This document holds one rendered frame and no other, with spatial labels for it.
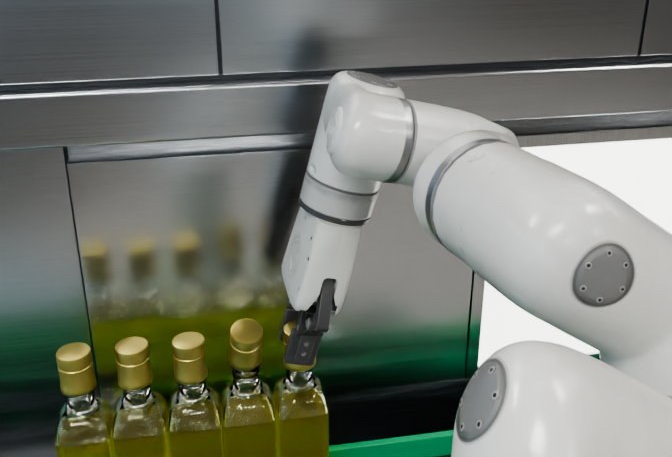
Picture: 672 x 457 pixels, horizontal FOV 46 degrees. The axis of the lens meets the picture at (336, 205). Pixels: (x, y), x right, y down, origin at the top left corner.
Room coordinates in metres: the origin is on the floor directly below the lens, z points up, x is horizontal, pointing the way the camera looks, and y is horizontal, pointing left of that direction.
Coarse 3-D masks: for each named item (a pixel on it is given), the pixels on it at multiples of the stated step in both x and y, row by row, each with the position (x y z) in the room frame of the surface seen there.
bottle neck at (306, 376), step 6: (288, 372) 0.70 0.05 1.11; (294, 372) 0.70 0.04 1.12; (300, 372) 0.70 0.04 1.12; (306, 372) 0.70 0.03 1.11; (312, 372) 0.71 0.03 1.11; (288, 378) 0.70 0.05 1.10; (294, 378) 0.70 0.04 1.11; (300, 378) 0.70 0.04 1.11; (306, 378) 0.70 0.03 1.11; (312, 378) 0.71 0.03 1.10; (288, 384) 0.70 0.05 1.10; (294, 384) 0.70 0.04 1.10; (300, 384) 0.70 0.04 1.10; (306, 384) 0.70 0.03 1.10
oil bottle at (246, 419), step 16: (224, 400) 0.69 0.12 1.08; (240, 400) 0.68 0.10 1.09; (256, 400) 0.68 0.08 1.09; (272, 400) 0.70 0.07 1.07; (224, 416) 0.67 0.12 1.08; (240, 416) 0.67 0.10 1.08; (256, 416) 0.67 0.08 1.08; (272, 416) 0.68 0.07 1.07; (224, 432) 0.67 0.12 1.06; (240, 432) 0.67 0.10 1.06; (256, 432) 0.67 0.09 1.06; (272, 432) 0.68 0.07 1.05; (224, 448) 0.71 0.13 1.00; (240, 448) 0.67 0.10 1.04; (256, 448) 0.67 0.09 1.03; (272, 448) 0.68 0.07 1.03
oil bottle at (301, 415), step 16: (320, 384) 0.72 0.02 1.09; (288, 400) 0.69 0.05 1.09; (304, 400) 0.69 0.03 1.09; (320, 400) 0.69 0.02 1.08; (288, 416) 0.68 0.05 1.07; (304, 416) 0.68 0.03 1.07; (320, 416) 0.69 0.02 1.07; (288, 432) 0.68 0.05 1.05; (304, 432) 0.68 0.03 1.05; (320, 432) 0.69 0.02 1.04; (288, 448) 0.68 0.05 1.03; (304, 448) 0.68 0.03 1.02; (320, 448) 0.69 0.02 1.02
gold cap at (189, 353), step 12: (180, 336) 0.69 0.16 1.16; (192, 336) 0.69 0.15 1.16; (180, 348) 0.67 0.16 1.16; (192, 348) 0.67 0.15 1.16; (204, 348) 0.69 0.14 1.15; (180, 360) 0.67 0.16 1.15; (192, 360) 0.67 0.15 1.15; (204, 360) 0.68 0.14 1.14; (180, 372) 0.67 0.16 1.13; (192, 372) 0.67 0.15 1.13; (204, 372) 0.68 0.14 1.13; (192, 384) 0.67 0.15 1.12
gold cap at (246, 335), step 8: (240, 320) 0.70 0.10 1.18; (248, 320) 0.70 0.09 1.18; (232, 328) 0.69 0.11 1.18; (240, 328) 0.69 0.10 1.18; (248, 328) 0.69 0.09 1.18; (256, 328) 0.69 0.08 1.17; (232, 336) 0.68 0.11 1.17; (240, 336) 0.68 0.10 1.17; (248, 336) 0.68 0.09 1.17; (256, 336) 0.68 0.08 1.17; (232, 344) 0.68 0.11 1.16; (240, 344) 0.67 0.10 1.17; (248, 344) 0.67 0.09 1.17; (256, 344) 0.68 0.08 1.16; (232, 352) 0.68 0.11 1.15; (240, 352) 0.68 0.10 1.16; (248, 352) 0.68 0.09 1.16; (256, 352) 0.68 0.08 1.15; (232, 360) 0.69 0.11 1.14; (240, 360) 0.68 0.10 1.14; (248, 360) 0.68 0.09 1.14; (256, 360) 0.69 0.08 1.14; (240, 368) 0.68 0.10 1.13; (248, 368) 0.68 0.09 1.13
